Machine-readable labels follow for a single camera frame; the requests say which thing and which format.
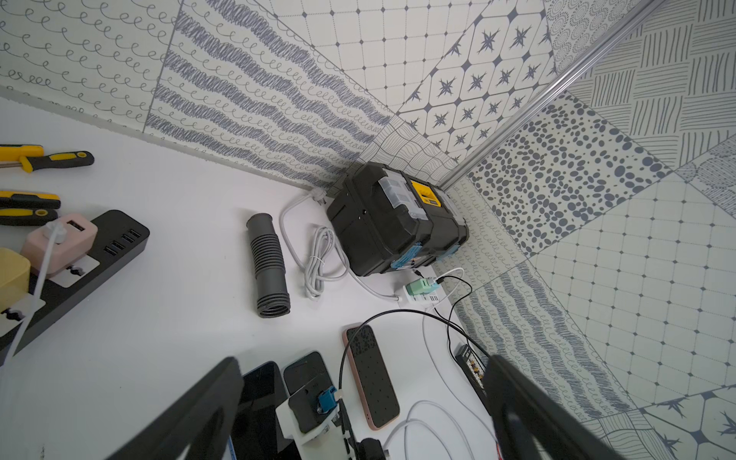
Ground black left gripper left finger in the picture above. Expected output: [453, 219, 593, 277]
[110, 356, 243, 459]

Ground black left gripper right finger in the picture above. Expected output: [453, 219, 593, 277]
[484, 356, 621, 459]

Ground blue black phone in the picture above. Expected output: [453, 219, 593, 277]
[226, 361, 300, 459]

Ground green case phone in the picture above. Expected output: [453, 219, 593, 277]
[283, 351, 333, 396]

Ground white charging cable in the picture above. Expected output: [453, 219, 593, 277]
[0, 220, 68, 381]
[381, 266, 501, 460]

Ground pink case phone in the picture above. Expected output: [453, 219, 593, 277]
[343, 326, 401, 431]

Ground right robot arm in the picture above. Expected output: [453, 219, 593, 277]
[337, 401, 390, 460]

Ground black ribbed cylinder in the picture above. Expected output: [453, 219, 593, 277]
[246, 213, 291, 318]

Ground white power strip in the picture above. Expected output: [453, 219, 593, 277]
[395, 286, 449, 310]

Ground green usb charger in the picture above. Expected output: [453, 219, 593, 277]
[406, 278, 427, 296]

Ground black power strip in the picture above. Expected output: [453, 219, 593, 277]
[16, 210, 151, 352]

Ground pink usb charger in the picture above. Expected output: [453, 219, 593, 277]
[20, 214, 98, 276]

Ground black deli toolbox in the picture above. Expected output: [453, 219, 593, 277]
[327, 162, 470, 277]

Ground yellow black pliers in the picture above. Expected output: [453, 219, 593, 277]
[1, 191, 61, 227]
[1, 145, 95, 174]

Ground black charging cable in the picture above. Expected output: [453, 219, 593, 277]
[430, 274, 490, 369]

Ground grey power strip cord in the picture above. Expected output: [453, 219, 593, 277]
[278, 187, 404, 303]

